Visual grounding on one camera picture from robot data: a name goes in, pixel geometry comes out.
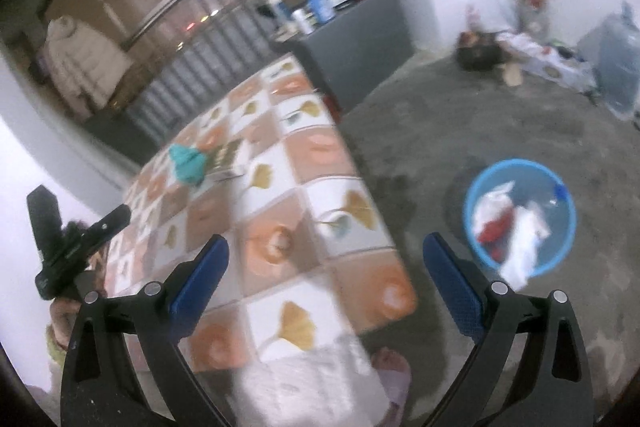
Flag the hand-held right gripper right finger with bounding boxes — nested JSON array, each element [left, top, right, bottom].
[[422, 232, 593, 427]]

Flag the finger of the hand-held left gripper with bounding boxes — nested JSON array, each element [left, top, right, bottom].
[[82, 204, 132, 253]]

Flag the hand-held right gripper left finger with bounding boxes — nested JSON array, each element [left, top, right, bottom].
[[60, 234, 231, 427]]

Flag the red snack packet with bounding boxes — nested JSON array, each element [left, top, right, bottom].
[[477, 209, 516, 260]]

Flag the white and red clothes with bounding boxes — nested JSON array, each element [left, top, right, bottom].
[[500, 202, 553, 288]]

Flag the small white plastic bag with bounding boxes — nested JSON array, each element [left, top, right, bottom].
[[472, 182, 516, 233]]

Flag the blue plastic basin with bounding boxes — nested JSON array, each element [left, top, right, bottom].
[[462, 159, 578, 280]]

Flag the teal cloth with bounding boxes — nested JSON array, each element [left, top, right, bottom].
[[167, 143, 208, 186]]

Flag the person's foot in pink slipper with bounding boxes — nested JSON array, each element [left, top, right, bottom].
[[372, 347, 413, 427]]

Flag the person's white fuzzy pants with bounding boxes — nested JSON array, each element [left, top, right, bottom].
[[235, 339, 391, 427]]

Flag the white puffy jacket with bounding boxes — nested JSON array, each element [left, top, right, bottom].
[[45, 17, 133, 108]]

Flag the grey ribbed railing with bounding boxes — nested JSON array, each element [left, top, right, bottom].
[[122, 4, 281, 142]]

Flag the black bag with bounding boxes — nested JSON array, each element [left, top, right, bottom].
[[456, 32, 506, 72]]

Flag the floral patterned cloth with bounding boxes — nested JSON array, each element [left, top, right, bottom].
[[500, 29, 601, 92]]

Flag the grey cabinet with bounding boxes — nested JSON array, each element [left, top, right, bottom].
[[277, 0, 416, 112]]

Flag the white can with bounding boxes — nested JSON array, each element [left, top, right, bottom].
[[292, 9, 315, 35]]

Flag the white plastic bag with red print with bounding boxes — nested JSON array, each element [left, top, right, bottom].
[[465, 0, 518, 32]]

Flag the pale blue plastic bag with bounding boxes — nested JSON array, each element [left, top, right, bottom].
[[580, 2, 640, 120]]

